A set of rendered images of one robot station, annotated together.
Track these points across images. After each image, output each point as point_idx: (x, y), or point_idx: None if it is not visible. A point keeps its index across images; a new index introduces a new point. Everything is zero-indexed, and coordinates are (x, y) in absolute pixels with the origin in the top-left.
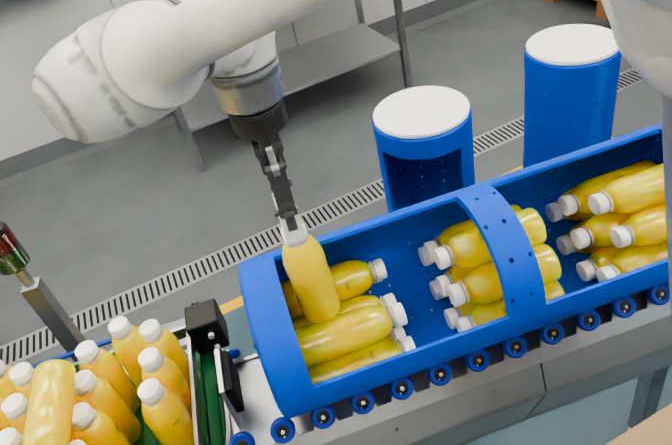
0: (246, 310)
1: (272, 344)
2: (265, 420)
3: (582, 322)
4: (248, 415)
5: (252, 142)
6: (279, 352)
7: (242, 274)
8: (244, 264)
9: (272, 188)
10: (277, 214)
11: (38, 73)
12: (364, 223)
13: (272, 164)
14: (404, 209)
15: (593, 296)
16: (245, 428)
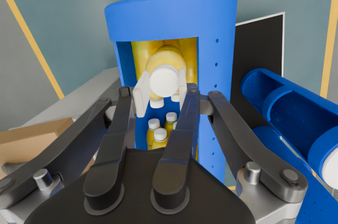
0: None
1: (112, 19)
2: None
3: None
4: None
5: (152, 186)
6: (110, 23)
7: None
8: (204, 1)
9: (55, 140)
10: (118, 93)
11: None
12: (206, 122)
13: (5, 213)
14: (207, 150)
15: None
16: None
